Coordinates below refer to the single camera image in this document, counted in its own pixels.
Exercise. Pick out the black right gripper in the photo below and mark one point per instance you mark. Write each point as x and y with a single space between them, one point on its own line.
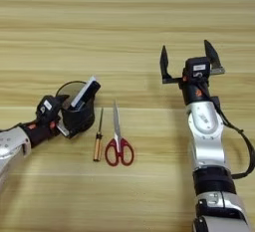
196 91

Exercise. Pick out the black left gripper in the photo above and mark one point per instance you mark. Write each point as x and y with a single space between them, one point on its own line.
41 133

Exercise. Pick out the black mesh pen cup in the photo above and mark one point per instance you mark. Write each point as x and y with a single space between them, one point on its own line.
79 119

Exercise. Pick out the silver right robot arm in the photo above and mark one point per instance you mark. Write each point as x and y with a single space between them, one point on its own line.
207 136

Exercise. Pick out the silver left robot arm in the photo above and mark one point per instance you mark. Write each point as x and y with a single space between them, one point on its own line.
10 146

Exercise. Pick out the right gripper labelled black box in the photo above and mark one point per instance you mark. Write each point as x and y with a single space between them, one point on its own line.
197 66

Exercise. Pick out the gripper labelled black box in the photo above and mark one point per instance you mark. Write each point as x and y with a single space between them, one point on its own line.
197 66
46 108

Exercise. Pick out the left gripper labelled black box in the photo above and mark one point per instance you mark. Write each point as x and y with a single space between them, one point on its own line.
46 108

